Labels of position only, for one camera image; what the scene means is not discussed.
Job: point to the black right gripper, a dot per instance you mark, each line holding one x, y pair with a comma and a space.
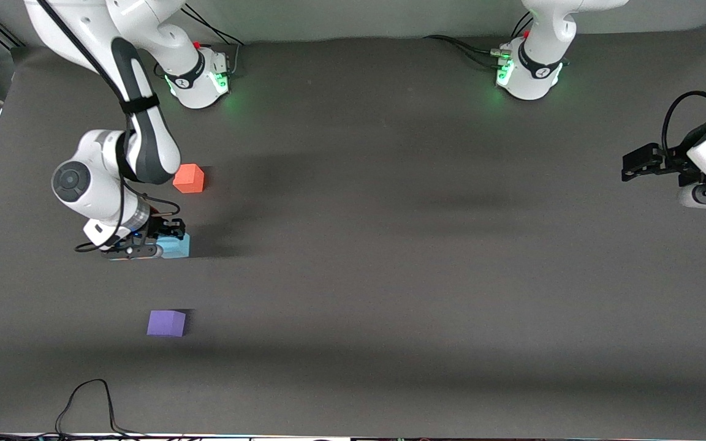
158, 228

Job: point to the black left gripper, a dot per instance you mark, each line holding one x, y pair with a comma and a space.
676, 161

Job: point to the light blue cube block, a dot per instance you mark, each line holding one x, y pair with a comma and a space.
178, 247

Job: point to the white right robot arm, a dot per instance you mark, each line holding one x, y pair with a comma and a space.
71, 182

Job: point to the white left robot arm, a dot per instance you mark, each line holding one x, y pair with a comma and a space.
537, 73

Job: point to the orange cube block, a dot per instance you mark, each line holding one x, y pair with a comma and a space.
189, 179

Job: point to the purple cube block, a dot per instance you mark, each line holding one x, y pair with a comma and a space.
166, 324

